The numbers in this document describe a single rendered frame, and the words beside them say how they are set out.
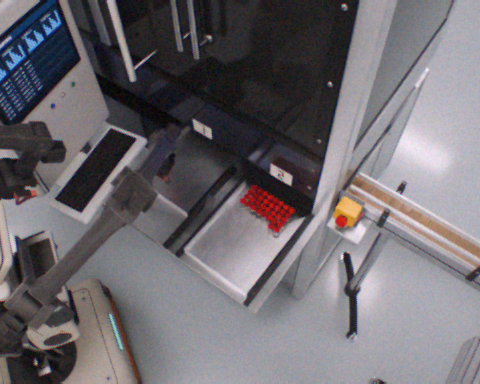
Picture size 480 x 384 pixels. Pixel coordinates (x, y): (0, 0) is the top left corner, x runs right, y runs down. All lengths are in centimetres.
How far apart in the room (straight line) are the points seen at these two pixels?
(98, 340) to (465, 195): 226
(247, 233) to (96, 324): 94
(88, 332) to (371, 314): 142
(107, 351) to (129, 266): 60
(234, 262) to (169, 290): 98
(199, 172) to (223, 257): 36
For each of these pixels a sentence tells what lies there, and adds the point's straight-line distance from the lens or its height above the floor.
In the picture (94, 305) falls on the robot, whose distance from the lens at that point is 217.
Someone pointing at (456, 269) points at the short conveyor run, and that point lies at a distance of 161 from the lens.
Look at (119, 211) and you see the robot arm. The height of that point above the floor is 143.
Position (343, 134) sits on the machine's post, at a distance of 116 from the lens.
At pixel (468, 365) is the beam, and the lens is 192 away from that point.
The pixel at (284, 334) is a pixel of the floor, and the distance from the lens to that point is 231.
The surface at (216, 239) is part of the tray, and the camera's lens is 151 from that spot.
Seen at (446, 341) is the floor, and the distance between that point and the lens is 251.
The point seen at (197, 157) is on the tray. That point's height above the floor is 88.
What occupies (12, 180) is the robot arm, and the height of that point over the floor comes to 126.
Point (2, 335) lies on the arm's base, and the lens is 120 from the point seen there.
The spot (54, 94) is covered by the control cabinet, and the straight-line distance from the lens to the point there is 171.
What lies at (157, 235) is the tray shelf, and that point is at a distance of 155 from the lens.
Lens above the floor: 224
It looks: 58 degrees down
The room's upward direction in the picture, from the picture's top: 2 degrees counter-clockwise
